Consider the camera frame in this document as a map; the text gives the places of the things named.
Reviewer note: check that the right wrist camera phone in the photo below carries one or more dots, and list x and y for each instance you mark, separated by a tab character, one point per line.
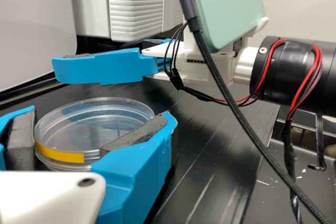
228	6

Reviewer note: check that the petri dish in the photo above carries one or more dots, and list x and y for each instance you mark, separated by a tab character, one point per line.
92	119

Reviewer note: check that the black tray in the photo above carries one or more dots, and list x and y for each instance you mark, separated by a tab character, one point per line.
315	195

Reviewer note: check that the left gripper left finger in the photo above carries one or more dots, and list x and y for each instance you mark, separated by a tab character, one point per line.
21	142

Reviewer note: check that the incubator door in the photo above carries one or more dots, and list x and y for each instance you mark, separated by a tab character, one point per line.
136	6

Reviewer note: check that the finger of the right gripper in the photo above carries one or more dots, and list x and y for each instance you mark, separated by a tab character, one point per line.
105	68

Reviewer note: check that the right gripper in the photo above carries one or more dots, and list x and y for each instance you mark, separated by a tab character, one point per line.
194	69

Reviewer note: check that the white box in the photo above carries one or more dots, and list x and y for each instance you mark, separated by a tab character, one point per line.
31	24

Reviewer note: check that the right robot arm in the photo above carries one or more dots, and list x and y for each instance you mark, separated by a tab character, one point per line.
278	72

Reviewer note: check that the white incubator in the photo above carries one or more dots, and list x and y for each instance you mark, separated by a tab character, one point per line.
89	3

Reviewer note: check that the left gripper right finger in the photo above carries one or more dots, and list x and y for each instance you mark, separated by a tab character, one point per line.
136	171

